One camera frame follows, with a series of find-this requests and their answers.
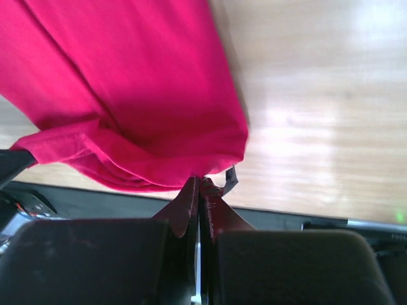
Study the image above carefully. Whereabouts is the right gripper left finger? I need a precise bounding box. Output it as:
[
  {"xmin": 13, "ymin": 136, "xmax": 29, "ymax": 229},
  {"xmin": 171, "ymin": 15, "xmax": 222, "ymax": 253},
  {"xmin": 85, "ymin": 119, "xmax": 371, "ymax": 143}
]
[{"xmin": 1, "ymin": 177, "xmax": 200, "ymax": 304}]

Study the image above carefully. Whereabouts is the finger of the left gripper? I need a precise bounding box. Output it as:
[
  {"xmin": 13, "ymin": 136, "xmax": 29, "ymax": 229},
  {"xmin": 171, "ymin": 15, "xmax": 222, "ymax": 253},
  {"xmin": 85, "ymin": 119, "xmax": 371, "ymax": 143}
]
[{"xmin": 0, "ymin": 149, "xmax": 36, "ymax": 189}]

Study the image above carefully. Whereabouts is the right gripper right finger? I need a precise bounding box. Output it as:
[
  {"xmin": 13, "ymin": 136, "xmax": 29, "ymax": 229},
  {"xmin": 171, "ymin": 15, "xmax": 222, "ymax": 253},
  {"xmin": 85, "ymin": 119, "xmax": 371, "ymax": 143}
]
[{"xmin": 200, "ymin": 177, "xmax": 395, "ymax": 304}]

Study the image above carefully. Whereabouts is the magenta t-shirt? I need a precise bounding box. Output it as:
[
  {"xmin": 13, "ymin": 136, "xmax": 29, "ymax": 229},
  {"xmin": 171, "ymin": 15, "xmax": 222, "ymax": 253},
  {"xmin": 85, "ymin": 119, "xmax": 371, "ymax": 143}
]
[{"xmin": 1, "ymin": 1, "xmax": 248, "ymax": 193}]

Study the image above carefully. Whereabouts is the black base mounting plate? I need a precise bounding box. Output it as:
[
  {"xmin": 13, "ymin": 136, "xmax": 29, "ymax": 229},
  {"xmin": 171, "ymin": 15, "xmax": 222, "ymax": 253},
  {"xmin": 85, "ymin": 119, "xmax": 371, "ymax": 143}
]
[{"xmin": 3, "ymin": 182, "xmax": 347, "ymax": 230}]

